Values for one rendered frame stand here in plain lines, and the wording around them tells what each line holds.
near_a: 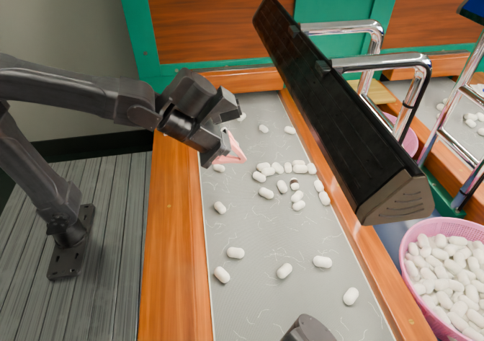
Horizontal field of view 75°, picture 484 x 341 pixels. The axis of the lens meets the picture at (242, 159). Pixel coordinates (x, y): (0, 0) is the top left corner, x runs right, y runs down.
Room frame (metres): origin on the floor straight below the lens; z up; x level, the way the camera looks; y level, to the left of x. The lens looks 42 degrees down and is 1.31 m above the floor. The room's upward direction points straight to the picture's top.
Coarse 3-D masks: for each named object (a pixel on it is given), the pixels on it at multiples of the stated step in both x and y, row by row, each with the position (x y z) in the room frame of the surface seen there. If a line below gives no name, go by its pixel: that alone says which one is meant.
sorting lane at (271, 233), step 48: (240, 144) 0.70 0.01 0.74; (288, 144) 0.70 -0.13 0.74; (240, 192) 0.52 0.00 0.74; (288, 192) 0.52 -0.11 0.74; (240, 240) 0.38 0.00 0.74; (288, 240) 0.38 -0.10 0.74; (336, 240) 0.38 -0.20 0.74; (240, 288) 0.28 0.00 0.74; (288, 288) 0.28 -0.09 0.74; (336, 288) 0.28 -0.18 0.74; (240, 336) 0.19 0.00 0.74; (336, 336) 0.19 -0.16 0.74; (384, 336) 0.19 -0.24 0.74
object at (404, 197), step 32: (288, 32) 0.59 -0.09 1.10; (288, 64) 0.52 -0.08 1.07; (320, 96) 0.39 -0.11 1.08; (352, 96) 0.34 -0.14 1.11; (320, 128) 0.34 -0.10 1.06; (352, 128) 0.30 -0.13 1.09; (384, 128) 0.27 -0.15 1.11; (352, 160) 0.26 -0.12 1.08; (384, 160) 0.24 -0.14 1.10; (352, 192) 0.23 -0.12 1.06; (384, 192) 0.21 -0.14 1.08; (416, 192) 0.20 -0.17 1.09
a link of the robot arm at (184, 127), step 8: (168, 112) 0.48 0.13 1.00; (176, 112) 0.48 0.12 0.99; (168, 120) 0.47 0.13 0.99; (176, 120) 0.47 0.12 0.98; (184, 120) 0.48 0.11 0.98; (192, 120) 0.49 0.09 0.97; (160, 128) 0.47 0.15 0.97; (168, 128) 0.46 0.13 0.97; (176, 128) 0.47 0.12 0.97; (184, 128) 0.47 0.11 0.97; (176, 136) 0.47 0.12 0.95; (184, 136) 0.47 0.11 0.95
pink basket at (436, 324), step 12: (420, 228) 0.40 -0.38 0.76; (432, 228) 0.41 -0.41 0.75; (444, 228) 0.41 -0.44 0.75; (456, 228) 0.40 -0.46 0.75; (468, 228) 0.40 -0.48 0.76; (480, 228) 0.39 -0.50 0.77; (408, 240) 0.37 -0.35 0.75; (468, 240) 0.39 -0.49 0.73; (480, 240) 0.38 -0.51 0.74; (408, 288) 0.27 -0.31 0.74; (420, 300) 0.24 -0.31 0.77; (432, 312) 0.22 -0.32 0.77; (432, 324) 0.22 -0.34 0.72; (444, 324) 0.20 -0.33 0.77; (444, 336) 0.20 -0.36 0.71; (456, 336) 0.19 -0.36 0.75
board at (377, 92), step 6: (354, 84) 0.99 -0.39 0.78; (372, 84) 0.99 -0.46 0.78; (378, 84) 0.99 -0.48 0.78; (354, 90) 0.95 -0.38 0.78; (372, 90) 0.95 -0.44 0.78; (378, 90) 0.95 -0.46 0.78; (384, 90) 0.95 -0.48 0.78; (372, 96) 0.91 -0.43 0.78; (378, 96) 0.91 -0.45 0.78; (384, 96) 0.91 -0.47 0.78; (390, 96) 0.91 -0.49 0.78; (294, 102) 0.88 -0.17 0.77; (378, 102) 0.88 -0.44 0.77; (384, 102) 0.88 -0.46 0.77; (390, 102) 0.89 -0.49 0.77
